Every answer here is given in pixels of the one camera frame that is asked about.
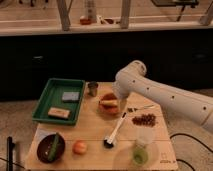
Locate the black cable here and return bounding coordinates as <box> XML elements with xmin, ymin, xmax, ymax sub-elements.
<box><xmin>169</xmin><ymin>132</ymin><xmax>213</xmax><ymax>171</ymax></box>

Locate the black stand left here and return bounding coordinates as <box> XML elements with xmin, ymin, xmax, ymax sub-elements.
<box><xmin>6</xmin><ymin>136</ymin><xmax>15</xmax><ymax>171</ymax></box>

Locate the clear glass with green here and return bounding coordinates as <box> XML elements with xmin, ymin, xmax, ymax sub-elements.
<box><xmin>131</xmin><ymin>126</ymin><xmax>155</xmax><ymax>166</ymax></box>

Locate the orange plate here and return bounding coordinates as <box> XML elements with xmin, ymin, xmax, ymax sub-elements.
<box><xmin>98</xmin><ymin>93</ymin><xmax>119</xmax><ymax>116</ymax></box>

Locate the green cucumber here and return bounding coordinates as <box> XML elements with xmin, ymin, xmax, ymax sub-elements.
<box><xmin>47</xmin><ymin>133</ymin><xmax>59</xmax><ymax>162</ymax></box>

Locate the grey-blue sponge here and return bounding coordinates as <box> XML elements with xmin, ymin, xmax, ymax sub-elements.
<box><xmin>62</xmin><ymin>92</ymin><xmax>80</xmax><ymax>102</ymax></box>

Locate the pile of brown nuts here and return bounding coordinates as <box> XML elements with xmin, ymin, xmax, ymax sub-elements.
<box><xmin>132</xmin><ymin>114</ymin><xmax>156</xmax><ymax>127</ymax></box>

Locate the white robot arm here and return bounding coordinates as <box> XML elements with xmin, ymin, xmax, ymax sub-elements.
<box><xmin>113</xmin><ymin>60</ymin><xmax>213</xmax><ymax>134</ymax></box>

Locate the orange fruit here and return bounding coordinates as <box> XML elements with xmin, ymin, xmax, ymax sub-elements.
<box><xmin>72</xmin><ymin>140</ymin><xmax>87</xmax><ymax>155</ymax></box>

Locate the white handled black brush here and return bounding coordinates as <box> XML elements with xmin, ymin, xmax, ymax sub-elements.
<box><xmin>103</xmin><ymin>113</ymin><xmax>126</xmax><ymax>149</ymax></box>

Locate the yellow banana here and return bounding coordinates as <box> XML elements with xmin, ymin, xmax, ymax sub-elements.
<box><xmin>100</xmin><ymin>100</ymin><xmax>118</xmax><ymax>107</ymax></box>

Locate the small metal cup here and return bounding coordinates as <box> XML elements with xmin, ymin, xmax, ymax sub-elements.
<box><xmin>88</xmin><ymin>81</ymin><xmax>98</xmax><ymax>97</ymax></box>

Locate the white bottle on shelf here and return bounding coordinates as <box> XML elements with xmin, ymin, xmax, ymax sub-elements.
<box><xmin>85</xmin><ymin>0</ymin><xmax>97</xmax><ymax>23</ymax></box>

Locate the red object on shelf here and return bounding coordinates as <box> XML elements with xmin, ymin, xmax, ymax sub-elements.
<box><xmin>79</xmin><ymin>16</ymin><xmax>92</xmax><ymax>25</ymax></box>

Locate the dark brown bowl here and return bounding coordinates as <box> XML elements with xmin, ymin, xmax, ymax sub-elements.
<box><xmin>37</xmin><ymin>133</ymin><xmax>65</xmax><ymax>163</ymax></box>

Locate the green plastic tray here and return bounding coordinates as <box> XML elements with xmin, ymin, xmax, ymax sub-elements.
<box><xmin>32</xmin><ymin>78</ymin><xmax>85</xmax><ymax>125</ymax></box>

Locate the tan wooden block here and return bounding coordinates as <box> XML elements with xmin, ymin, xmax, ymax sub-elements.
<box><xmin>48</xmin><ymin>107</ymin><xmax>70</xmax><ymax>119</ymax></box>

